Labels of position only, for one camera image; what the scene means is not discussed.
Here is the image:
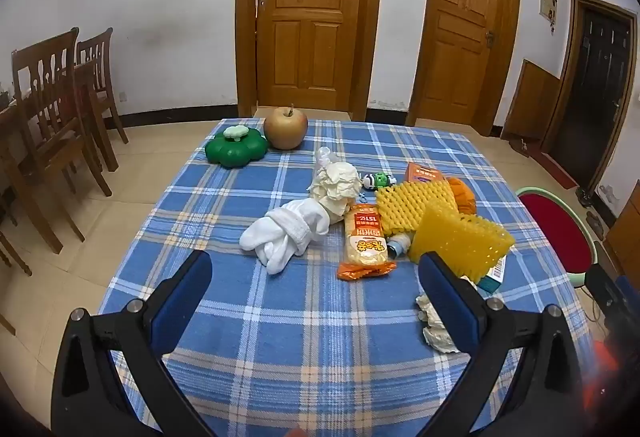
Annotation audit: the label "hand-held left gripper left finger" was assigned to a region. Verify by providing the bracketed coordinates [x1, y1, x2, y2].
[51, 249, 216, 437]

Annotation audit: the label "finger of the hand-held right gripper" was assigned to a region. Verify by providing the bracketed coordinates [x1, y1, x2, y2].
[585, 262, 640, 319]

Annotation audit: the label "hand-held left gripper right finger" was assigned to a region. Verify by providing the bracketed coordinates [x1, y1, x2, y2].
[417, 251, 583, 437]

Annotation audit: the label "white tissue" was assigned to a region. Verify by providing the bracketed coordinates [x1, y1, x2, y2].
[415, 294, 463, 354]

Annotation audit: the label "teal and white box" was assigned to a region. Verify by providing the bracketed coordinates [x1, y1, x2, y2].
[475, 252, 507, 295]

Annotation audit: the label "yellow foam fruit net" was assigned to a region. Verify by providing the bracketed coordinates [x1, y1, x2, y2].
[375, 180, 461, 243]
[411, 204, 516, 281]

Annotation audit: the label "small blue bottle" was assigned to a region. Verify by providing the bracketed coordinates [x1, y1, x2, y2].
[387, 234, 413, 260]

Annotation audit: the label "red basin with green rim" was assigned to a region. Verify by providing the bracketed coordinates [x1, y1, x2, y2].
[515, 186, 598, 289]

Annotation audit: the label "orange snack packet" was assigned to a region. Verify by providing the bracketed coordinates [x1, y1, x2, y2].
[336, 204, 394, 281]

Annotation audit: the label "white socks bundle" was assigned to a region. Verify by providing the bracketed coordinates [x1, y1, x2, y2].
[239, 198, 332, 275]

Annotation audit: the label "small orange box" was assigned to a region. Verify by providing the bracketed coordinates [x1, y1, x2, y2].
[404, 162, 447, 185]

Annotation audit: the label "green and white wrapper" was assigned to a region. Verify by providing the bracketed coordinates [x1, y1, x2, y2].
[361, 171, 398, 191]

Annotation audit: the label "cream paper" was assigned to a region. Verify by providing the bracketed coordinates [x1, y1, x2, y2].
[308, 160, 362, 218]

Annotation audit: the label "clear plastic bag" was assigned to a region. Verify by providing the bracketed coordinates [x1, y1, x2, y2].
[314, 147, 341, 178]

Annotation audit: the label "wooden cabinet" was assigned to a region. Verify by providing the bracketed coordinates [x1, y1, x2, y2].
[602, 182, 640, 278]

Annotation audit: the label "orange plastic object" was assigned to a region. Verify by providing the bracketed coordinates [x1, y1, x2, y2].
[582, 337, 640, 418]

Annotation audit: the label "blue plaid tablecloth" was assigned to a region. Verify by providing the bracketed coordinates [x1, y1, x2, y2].
[97, 118, 601, 437]

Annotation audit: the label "red doormat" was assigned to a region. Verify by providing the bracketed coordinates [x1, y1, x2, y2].
[530, 150, 578, 190]

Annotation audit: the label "green clover-shaped container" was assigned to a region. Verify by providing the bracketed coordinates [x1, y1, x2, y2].
[205, 126, 271, 170]

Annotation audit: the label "yellow-red apple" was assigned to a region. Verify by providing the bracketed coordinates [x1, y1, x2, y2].
[263, 104, 309, 150]

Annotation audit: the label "dark entrance door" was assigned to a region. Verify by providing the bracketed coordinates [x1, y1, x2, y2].
[542, 0, 638, 198]

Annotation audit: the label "leaning wooden board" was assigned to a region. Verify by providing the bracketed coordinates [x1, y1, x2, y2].
[501, 58, 561, 143]

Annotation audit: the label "wooden chairs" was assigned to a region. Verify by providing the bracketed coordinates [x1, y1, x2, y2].
[0, 61, 119, 278]

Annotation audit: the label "wooden panel door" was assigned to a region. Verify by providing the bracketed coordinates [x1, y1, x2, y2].
[236, 0, 386, 120]
[407, 0, 522, 136]

